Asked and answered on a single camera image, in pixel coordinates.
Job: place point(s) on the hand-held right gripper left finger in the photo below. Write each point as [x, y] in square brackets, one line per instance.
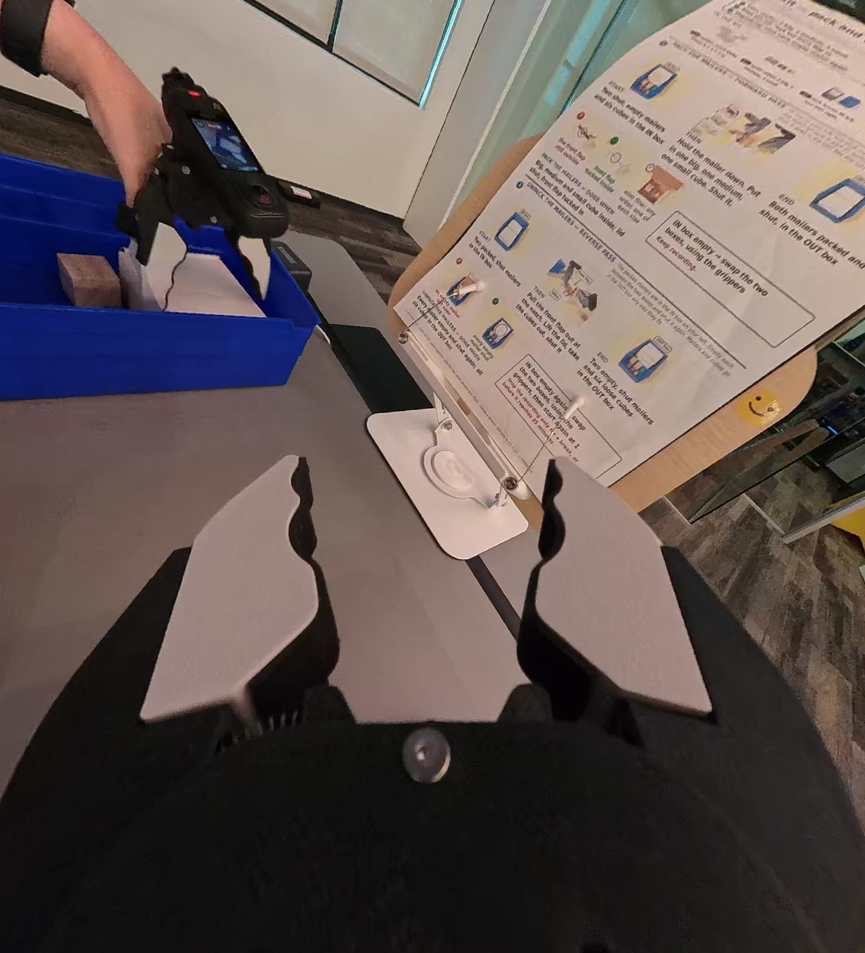
[239, 588]

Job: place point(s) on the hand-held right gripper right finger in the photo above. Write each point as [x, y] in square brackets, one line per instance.
[611, 595]

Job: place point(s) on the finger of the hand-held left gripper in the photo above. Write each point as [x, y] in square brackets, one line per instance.
[142, 287]

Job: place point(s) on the large wooden cube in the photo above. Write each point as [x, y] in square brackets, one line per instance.
[90, 281]

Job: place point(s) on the white cardboard mailer box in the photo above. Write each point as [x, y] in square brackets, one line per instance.
[216, 290]

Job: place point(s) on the blue plastic bin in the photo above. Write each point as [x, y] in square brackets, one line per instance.
[105, 357]

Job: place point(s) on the person's left forearm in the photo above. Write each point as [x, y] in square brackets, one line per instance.
[82, 67]

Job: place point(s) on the black box device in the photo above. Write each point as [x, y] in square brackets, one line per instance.
[298, 272]

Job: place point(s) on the person's left hand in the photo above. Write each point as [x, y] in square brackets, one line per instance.
[138, 149]

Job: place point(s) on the white sign stand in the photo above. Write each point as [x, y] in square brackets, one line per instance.
[469, 528]

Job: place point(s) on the white poster peg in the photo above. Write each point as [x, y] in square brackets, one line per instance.
[469, 287]
[575, 406]

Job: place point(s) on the glass window panel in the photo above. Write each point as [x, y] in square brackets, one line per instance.
[373, 37]

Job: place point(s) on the yellow smiley sticker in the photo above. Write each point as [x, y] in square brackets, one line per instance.
[758, 406]

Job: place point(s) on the instruction poster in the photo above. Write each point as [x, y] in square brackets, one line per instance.
[700, 223]

